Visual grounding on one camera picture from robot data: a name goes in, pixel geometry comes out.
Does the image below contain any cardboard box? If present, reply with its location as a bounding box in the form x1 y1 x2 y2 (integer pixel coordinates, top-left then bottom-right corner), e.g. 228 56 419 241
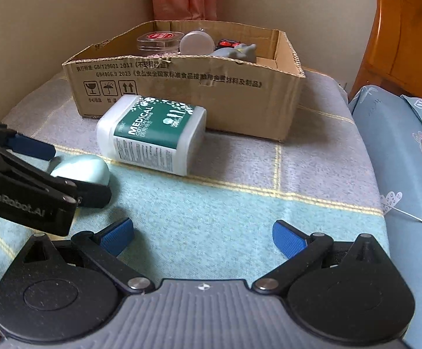
62 20 307 142

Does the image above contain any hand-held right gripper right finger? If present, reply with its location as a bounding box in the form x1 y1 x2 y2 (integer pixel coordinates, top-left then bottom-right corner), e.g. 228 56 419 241
252 220 392 294

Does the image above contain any light blue checkered blanket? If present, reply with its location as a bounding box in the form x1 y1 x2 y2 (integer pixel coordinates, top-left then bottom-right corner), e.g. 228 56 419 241
0 67 394 349

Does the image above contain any white green-label swab box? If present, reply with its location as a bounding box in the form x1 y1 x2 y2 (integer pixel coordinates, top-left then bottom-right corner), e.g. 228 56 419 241
95 95 208 177

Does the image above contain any light blue floral bedding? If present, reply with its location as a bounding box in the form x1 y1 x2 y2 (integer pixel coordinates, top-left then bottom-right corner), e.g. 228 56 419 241
348 85 422 349

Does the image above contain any clear plastic jar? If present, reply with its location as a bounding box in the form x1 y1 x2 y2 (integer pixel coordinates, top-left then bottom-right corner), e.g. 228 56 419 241
179 30 215 55

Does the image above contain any red toy vehicle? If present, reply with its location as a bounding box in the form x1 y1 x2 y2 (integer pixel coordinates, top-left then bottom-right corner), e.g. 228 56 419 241
214 38 241 50

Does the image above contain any mint green egg-shaped case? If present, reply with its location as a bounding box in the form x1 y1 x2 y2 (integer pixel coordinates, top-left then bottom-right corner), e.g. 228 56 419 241
47 154 111 190

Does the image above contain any round clear red-label container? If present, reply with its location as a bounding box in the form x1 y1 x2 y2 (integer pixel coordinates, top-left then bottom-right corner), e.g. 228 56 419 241
136 31 185 54

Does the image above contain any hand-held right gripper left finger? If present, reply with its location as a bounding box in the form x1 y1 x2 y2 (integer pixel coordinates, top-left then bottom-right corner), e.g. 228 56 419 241
21 218 157 296

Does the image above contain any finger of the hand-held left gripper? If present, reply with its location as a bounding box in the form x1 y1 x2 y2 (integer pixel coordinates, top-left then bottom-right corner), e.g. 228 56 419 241
51 176 113 209
0 116 56 161

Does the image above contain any white cable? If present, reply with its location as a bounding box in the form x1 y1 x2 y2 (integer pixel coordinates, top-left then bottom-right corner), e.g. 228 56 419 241
380 195 422 239

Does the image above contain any wooden bed headboard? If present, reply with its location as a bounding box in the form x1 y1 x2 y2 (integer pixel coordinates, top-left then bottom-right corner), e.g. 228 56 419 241
349 0 422 110

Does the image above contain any grey toy animal figure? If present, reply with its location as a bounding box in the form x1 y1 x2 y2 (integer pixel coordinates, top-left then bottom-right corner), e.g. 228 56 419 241
211 43 259 65

